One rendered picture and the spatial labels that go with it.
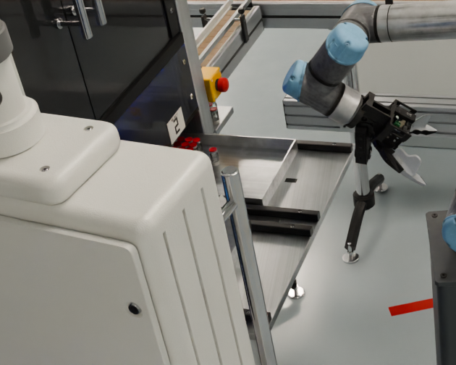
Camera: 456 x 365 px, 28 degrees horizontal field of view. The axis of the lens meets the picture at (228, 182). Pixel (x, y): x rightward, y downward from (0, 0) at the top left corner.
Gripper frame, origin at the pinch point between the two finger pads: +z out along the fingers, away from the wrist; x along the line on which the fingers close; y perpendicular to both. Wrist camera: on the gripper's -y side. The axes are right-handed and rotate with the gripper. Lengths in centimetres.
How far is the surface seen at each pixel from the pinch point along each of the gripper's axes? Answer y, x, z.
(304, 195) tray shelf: -33.8, 2.3, -13.0
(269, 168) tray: -43.2, 12.2, -20.7
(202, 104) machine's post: -51, 27, -42
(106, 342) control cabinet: 25, -79, -52
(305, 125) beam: -107, 87, 4
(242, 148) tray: -51, 20, -27
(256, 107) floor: -191, 157, 3
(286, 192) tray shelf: -36.9, 3.2, -16.4
